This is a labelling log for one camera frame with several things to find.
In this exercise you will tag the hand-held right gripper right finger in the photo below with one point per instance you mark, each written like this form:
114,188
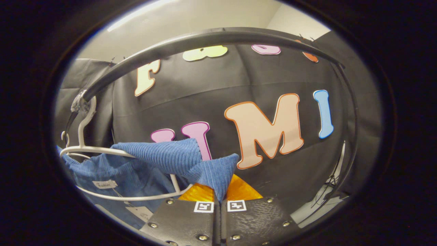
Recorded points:
252,218

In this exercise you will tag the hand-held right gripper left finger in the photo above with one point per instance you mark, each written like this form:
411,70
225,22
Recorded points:
184,218

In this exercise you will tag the white plastic hanger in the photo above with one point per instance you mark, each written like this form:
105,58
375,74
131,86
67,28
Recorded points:
67,140
82,130

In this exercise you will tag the black clothes rack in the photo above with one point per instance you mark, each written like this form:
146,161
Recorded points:
211,36

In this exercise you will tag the black backdrop cloth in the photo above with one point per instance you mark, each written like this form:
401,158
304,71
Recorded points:
211,75

